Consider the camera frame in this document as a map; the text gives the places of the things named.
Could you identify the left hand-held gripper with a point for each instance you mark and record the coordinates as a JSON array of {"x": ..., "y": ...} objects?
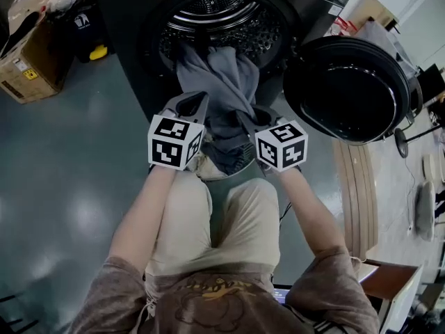
[{"x": 170, "y": 141}]

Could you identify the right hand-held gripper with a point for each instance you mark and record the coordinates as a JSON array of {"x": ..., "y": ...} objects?
[{"x": 281, "y": 144}]

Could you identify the pale green laundry basket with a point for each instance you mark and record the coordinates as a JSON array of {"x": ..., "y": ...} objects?
[{"x": 245, "y": 157}]

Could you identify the grey clothing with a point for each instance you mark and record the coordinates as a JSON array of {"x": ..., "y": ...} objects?
[{"x": 222, "y": 75}]

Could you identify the black washing machine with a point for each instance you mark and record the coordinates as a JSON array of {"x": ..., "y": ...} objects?
[{"x": 121, "y": 30}]

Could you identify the person's right forearm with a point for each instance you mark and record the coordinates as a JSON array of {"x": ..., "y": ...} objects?
[{"x": 309, "y": 207}]

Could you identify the person's left forearm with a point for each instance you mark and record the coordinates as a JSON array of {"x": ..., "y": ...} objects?
[{"x": 142, "y": 214}]

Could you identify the round black washing machine door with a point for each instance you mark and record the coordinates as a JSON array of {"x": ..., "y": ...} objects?
[{"x": 347, "y": 92}]

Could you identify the person's beige trousers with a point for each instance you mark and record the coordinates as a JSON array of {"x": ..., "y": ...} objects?
[{"x": 194, "y": 221}]

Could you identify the pile of red label bags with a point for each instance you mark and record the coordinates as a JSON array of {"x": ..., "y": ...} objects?
[{"x": 344, "y": 26}]

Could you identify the black bin with yellow lid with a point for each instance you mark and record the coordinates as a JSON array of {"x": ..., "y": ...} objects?
[{"x": 83, "y": 23}]

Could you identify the black standing fan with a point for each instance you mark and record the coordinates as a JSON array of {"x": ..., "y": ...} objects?
[{"x": 401, "y": 143}]

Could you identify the black chair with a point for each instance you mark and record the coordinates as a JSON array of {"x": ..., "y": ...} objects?
[{"x": 415, "y": 92}]

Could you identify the brown cardboard box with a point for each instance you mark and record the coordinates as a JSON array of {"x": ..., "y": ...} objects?
[{"x": 34, "y": 64}]

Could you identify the small lit screen device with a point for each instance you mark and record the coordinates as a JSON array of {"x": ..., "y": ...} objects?
[{"x": 282, "y": 294}]

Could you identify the round beige cushion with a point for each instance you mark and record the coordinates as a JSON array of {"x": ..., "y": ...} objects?
[{"x": 432, "y": 165}]

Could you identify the oblong beige cushion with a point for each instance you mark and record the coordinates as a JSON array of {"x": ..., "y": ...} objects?
[{"x": 426, "y": 211}]

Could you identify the person's brown printed t-shirt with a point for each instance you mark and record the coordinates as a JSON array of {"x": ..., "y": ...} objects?
[{"x": 226, "y": 308}]

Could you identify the white top wooden table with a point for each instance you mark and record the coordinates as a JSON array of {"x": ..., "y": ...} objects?
[{"x": 389, "y": 280}]

